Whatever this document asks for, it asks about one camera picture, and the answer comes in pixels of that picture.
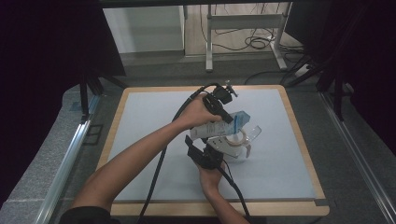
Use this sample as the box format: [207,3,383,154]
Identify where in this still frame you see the person's right hand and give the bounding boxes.
[197,161,227,196]

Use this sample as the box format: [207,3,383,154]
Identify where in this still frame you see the bundle of black floor cables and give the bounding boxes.
[199,3,307,54]

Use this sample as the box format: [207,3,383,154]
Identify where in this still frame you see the pale grey table mat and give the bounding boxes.
[106,88,318,203]

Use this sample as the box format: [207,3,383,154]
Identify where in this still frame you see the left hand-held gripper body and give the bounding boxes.
[203,79,239,117]

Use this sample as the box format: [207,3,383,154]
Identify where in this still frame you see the black metal stand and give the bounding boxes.
[279,54,354,123]

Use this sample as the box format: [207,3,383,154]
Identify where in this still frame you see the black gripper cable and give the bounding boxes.
[219,159,254,224]
[135,82,222,224]

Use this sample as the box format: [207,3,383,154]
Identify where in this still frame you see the white metal desk frame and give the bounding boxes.
[205,2,290,73]

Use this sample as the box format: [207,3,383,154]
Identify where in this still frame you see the single black floor cable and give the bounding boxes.
[244,69,302,86]

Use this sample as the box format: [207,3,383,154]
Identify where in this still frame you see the white cabinet panel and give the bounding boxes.
[102,5,187,54]

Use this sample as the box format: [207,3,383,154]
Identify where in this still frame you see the aluminium rail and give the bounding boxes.
[319,91,396,224]
[33,93,103,224]

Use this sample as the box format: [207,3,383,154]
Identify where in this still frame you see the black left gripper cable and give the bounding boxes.
[135,82,222,224]

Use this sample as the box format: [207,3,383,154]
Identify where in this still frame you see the glass pitcher with beige rim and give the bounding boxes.
[222,128,253,160]

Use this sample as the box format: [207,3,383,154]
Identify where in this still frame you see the black curtain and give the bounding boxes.
[0,0,127,204]
[284,0,396,153]

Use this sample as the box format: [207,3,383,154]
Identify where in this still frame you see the person's black sleeve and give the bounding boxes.
[58,205,121,224]

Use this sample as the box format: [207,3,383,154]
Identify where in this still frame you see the black tripod stand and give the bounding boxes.
[78,66,129,122]

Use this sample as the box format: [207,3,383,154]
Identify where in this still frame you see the person's left hand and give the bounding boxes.
[178,93,223,131]

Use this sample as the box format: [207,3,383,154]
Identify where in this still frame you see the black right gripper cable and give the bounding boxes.
[219,159,254,224]

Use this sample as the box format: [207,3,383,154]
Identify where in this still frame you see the white and blue milk carton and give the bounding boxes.
[189,110,252,141]

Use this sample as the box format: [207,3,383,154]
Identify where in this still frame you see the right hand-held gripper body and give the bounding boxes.
[193,125,262,171]

